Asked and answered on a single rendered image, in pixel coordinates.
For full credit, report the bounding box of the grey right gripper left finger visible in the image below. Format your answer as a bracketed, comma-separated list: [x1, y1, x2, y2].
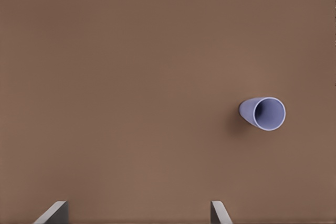
[33, 200, 69, 224]

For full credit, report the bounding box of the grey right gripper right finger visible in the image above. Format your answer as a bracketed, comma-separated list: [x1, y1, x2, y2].
[210, 200, 234, 224]

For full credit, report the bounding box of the lavender blue cup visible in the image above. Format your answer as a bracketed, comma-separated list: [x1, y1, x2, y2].
[238, 97, 287, 131]

